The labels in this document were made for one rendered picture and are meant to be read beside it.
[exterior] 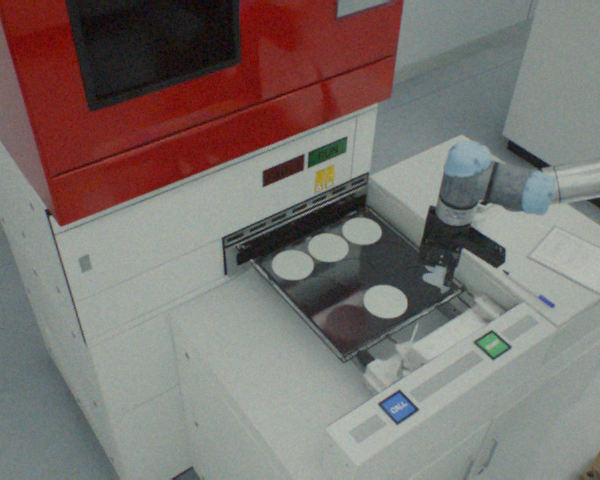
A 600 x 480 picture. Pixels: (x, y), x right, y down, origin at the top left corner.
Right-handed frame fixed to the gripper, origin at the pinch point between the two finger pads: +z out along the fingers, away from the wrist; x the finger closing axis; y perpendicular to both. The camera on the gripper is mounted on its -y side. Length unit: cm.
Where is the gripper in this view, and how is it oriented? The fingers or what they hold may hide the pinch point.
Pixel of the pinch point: (446, 288)
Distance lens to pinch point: 149.9
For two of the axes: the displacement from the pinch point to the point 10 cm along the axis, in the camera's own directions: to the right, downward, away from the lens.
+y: -9.5, -2.2, 2.0
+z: -0.3, 7.3, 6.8
